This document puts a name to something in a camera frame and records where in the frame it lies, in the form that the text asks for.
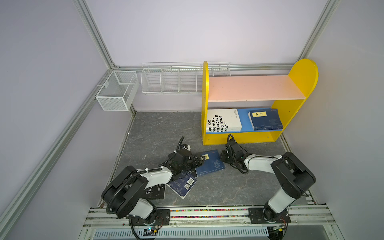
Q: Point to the navy book with QR code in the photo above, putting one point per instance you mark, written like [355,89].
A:
[183,186]

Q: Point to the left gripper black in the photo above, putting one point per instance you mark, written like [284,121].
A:
[195,164]

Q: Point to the aluminium mounting rail frame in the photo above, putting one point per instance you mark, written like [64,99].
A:
[182,223]

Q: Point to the white Spanish text book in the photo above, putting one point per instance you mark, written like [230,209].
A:
[223,120]

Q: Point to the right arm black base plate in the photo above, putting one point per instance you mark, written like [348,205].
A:
[261,215]

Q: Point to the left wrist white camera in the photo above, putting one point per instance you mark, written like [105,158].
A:
[186,147]

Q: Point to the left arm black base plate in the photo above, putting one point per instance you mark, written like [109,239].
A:
[159,217]

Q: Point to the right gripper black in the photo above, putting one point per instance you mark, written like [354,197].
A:
[223,153]

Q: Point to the white wire divider rack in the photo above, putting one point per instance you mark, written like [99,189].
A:
[172,78]

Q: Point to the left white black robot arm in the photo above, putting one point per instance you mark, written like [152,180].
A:
[123,195]

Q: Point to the black book gold characters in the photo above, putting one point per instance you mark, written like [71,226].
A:
[155,192]

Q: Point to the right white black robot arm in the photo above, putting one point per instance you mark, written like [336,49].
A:
[293,176]

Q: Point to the yellow pink blue bookshelf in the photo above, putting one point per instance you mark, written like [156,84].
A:
[286,93]

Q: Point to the blue Lunyu book yellow label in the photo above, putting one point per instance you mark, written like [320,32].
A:
[265,120]

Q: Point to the white mesh box basket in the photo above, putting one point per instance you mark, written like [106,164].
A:
[118,91]

